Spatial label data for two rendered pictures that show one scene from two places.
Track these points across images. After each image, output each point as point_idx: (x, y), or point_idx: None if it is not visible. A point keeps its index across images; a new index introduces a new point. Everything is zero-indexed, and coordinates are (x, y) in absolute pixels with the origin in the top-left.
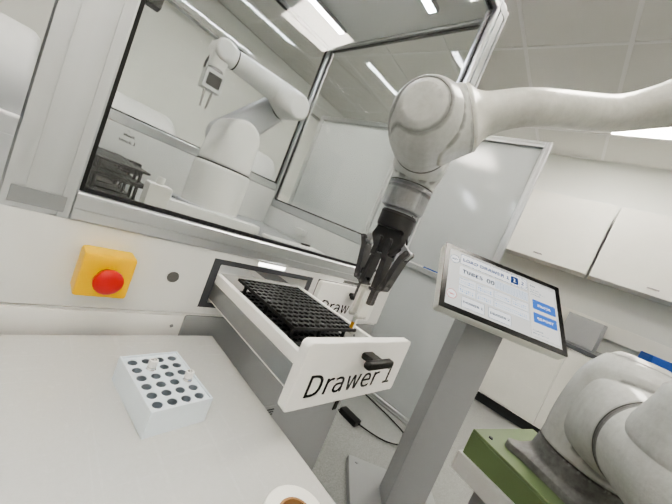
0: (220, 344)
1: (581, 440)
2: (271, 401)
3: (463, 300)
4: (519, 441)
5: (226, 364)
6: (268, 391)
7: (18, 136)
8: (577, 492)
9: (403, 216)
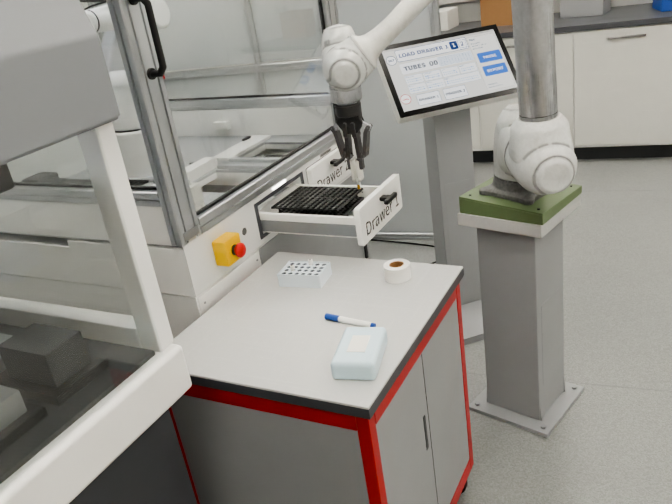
0: None
1: (504, 167)
2: None
3: (418, 99)
4: (486, 186)
5: (307, 255)
6: None
7: (175, 211)
8: (515, 192)
9: (353, 106)
